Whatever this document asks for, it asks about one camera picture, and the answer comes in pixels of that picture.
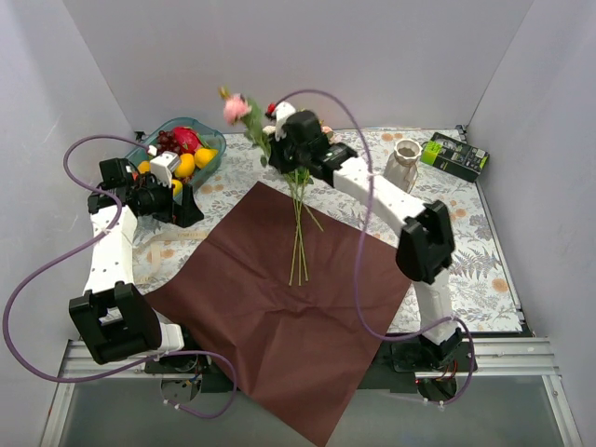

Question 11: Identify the artificial pink flower bouquet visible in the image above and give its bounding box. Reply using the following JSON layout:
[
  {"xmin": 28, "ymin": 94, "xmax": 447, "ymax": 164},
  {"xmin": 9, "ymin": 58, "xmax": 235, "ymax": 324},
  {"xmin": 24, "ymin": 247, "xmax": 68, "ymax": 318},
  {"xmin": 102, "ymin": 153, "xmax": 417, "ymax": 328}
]
[{"xmin": 218, "ymin": 87, "xmax": 313, "ymax": 286}]

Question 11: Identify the dark red wrapping paper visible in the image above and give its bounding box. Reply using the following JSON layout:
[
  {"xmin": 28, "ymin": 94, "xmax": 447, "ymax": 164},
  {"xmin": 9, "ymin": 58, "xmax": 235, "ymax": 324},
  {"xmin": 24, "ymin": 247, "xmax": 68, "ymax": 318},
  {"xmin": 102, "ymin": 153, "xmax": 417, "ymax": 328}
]
[{"xmin": 146, "ymin": 183, "xmax": 410, "ymax": 446}]

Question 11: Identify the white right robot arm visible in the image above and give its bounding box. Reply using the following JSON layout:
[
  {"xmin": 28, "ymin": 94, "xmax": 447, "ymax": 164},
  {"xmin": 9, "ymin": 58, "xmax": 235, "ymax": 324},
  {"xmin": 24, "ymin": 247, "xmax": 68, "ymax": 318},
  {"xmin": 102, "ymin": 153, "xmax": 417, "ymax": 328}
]
[{"xmin": 264, "ymin": 102, "xmax": 462, "ymax": 371}]

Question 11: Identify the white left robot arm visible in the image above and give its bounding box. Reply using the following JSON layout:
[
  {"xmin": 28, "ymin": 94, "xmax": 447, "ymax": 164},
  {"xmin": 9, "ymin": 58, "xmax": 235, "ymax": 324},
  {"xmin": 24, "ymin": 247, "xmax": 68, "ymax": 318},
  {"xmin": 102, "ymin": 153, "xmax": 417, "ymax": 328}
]
[{"xmin": 69, "ymin": 152, "xmax": 204, "ymax": 373}]

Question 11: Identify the white ribbed ceramic vase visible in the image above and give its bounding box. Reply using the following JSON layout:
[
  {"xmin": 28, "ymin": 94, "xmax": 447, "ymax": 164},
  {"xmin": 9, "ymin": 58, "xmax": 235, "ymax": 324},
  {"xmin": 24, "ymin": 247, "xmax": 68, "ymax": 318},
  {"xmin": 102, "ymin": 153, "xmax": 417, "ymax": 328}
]
[{"xmin": 383, "ymin": 139, "xmax": 423, "ymax": 193}]

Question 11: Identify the small orange fruit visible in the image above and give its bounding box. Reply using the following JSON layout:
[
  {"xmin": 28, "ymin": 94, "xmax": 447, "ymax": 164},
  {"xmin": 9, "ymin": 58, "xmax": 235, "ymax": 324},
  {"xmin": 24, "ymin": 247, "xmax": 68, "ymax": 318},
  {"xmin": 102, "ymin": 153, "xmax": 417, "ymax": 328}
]
[{"xmin": 137, "ymin": 160, "xmax": 151, "ymax": 174}]

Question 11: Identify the yellow lemon middle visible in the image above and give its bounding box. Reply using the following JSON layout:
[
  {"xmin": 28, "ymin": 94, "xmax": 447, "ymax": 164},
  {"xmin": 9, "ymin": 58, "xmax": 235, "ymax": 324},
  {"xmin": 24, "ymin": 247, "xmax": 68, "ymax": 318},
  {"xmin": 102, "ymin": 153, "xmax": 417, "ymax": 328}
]
[{"xmin": 174, "ymin": 153, "xmax": 196, "ymax": 179}]

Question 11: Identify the yellow lemon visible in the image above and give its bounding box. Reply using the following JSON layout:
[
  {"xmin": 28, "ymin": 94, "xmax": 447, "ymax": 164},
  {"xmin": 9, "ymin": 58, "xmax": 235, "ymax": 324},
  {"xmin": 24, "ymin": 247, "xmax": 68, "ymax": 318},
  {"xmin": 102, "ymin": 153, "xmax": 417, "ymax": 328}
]
[
  {"xmin": 194, "ymin": 146, "xmax": 219, "ymax": 169},
  {"xmin": 174, "ymin": 153, "xmax": 196, "ymax": 179}
]

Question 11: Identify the yellow lemon right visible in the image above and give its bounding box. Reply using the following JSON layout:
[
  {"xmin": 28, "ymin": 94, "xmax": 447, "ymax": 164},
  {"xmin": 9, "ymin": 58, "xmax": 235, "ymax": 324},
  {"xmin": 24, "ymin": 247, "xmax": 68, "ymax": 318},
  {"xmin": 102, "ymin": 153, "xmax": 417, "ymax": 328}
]
[{"xmin": 194, "ymin": 146, "xmax": 219, "ymax": 169}]

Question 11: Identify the purple grape bunch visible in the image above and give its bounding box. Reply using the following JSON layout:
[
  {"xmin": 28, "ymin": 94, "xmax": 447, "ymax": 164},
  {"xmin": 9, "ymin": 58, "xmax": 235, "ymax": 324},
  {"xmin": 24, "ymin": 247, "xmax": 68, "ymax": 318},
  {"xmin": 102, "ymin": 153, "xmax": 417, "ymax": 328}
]
[{"xmin": 156, "ymin": 130, "xmax": 182, "ymax": 155}]

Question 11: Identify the red dragon fruit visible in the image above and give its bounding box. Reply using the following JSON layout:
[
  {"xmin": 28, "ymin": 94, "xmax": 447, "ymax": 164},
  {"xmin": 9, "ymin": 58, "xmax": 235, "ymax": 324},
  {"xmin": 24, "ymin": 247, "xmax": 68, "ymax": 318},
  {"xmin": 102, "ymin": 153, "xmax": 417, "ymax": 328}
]
[{"xmin": 172, "ymin": 127, "xmax": 204, "ymax": 155}]

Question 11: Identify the teal plastic fruit tray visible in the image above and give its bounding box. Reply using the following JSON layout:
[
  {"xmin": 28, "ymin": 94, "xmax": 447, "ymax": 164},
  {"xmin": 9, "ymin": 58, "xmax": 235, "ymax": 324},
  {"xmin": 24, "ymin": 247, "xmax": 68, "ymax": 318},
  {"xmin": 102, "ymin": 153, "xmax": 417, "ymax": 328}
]
[{"xmin": 135, "ymin": 117, "xmax": 226, "ymax": 190}]

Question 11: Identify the black green product box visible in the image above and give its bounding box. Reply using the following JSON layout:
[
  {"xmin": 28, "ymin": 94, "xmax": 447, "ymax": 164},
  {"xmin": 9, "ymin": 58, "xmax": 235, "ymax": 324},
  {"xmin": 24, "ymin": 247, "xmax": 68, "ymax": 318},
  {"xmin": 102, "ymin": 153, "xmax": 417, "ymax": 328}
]
[{"xmin": 420, "ymin": 132, "xmax": 490, "ymax": 183}]

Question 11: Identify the floral patterned table mat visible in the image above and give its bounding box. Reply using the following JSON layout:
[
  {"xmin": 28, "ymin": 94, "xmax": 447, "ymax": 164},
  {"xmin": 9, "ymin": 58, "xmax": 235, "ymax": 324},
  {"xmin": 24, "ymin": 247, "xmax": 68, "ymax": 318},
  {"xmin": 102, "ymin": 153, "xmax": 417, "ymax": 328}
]
[{"xmin": 133, "ymin": 128, "xmax": 527, "ymax": 336}]

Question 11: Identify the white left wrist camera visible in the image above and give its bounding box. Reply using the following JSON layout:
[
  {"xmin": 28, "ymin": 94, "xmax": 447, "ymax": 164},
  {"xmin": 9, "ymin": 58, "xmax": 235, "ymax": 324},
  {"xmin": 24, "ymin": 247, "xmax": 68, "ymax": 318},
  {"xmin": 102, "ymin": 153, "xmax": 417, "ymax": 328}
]
[{"xmin": 150, "ymin": 151, "xmax": 181, "ymax": 188}]

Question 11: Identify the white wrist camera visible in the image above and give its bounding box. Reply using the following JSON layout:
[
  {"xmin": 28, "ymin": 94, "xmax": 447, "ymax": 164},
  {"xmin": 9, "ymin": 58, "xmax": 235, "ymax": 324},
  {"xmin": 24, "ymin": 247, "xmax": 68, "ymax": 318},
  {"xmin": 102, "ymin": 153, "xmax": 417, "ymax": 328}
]
[
  {"xmin": 263, "ymin": 102, "xmax": 296, "ymax": 141},
  {"xmin": 150, "ymin": 151, "xmax": 181, "ymax": 188}
]

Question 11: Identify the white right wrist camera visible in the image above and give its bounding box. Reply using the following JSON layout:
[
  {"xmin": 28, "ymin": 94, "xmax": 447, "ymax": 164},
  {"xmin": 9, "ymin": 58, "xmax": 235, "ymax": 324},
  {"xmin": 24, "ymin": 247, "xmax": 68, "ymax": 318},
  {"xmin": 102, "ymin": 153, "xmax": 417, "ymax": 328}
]
[{"xmin": 263, "ymin": 102, "xmax": 296, "ymax": 141}]

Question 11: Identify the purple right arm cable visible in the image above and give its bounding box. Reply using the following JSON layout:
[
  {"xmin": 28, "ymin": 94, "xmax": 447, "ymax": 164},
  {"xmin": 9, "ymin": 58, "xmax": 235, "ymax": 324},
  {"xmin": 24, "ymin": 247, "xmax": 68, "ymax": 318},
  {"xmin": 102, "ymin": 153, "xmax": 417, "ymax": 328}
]
[{"xmin": 277, "ymin": 88, "xmax": 477, "ymax": 406}]

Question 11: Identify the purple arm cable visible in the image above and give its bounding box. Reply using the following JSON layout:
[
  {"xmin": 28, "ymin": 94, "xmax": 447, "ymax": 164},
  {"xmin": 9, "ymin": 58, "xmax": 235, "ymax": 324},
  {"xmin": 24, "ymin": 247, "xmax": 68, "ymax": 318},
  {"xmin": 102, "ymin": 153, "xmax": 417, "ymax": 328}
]
[
  {"xmin": 277, "ymin": 88, "xmax": 477, "ymax": 406},
  {"xmin": 1, "ymin": 134, "xmax": 238, "ymax": 418}
]

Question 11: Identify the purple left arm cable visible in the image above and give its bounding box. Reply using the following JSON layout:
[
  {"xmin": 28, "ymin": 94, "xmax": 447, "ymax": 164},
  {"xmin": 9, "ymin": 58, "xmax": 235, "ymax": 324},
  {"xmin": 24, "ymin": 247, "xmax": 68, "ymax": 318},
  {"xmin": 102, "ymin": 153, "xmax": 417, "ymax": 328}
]
[{"xmin": 1, "ymin": 134, "xmax": 238, "ymax": 418}]

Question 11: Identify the aluminium frame rail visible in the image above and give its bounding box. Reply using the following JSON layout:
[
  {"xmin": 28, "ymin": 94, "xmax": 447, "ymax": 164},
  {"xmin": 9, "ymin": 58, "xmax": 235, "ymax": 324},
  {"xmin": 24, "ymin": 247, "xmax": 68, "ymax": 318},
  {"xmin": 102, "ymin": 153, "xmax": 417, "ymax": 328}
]
[{"xmin": 39, "ymin": 337, "xmax": 583, "ymax": 447}]

